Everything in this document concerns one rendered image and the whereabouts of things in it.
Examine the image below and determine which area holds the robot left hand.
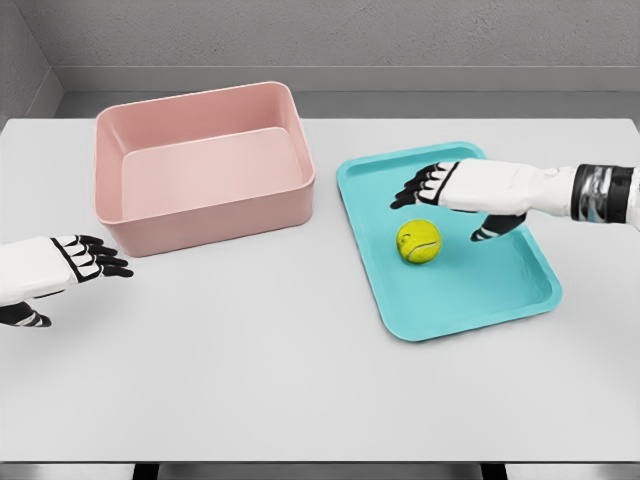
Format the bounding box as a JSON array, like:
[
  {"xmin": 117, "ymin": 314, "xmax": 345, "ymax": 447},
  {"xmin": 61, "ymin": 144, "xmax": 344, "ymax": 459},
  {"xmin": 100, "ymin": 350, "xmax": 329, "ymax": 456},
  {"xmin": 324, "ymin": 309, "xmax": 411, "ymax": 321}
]
[{"xmin": 0, "ymin": 234, "xmax": 135, "ymax": 329}]

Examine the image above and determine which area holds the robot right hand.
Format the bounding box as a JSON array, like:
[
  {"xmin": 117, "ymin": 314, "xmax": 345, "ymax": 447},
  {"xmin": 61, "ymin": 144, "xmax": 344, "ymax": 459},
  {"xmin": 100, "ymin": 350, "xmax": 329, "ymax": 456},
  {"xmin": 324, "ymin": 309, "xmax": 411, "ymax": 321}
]
[{"xmin": 389, "ymin": 159, "xmax": 535, "ymax": 244}]

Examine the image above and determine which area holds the blue rectangular tray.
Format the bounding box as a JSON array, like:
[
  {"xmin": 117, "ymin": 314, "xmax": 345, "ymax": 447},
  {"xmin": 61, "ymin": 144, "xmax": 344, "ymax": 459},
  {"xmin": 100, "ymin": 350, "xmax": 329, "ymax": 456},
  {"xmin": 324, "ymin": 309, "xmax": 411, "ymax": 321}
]
[{"xmin": 335, "ymin": 141, "xmax": 565, "ymax": 344}]

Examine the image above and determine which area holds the yellow tennis ball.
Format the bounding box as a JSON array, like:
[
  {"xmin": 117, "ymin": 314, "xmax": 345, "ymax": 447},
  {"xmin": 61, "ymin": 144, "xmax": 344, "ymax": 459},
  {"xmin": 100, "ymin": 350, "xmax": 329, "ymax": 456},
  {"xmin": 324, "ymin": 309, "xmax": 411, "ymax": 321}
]
[{"xmin": 396, "ymin": 218, "xmax": 443, "ymax": 265}]

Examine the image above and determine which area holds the pink rectangular basket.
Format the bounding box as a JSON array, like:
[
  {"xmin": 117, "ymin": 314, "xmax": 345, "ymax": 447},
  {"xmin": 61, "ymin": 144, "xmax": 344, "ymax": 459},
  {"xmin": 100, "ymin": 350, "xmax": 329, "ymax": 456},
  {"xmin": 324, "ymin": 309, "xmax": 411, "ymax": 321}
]
[{"xmin": 94, "ymin": 80, "xmax": 316, "ymax": 259}]

